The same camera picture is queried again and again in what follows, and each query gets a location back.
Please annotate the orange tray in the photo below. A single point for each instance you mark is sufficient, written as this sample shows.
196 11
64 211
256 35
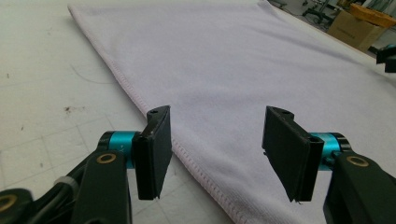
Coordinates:
373 15

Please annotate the lilac printed towel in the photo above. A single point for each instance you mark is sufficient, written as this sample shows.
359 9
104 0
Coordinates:
233 62

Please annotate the white foam mat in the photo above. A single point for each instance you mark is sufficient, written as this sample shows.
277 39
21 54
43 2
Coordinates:
46 77

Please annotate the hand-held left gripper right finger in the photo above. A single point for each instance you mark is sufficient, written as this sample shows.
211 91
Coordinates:
289 152

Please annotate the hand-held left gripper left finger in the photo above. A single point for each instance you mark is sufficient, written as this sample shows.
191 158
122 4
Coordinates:
154 155

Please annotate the rolling equipment stand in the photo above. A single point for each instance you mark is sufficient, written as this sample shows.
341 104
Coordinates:
316 12

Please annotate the closed cardboard box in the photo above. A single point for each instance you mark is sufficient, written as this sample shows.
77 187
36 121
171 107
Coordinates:
355 31

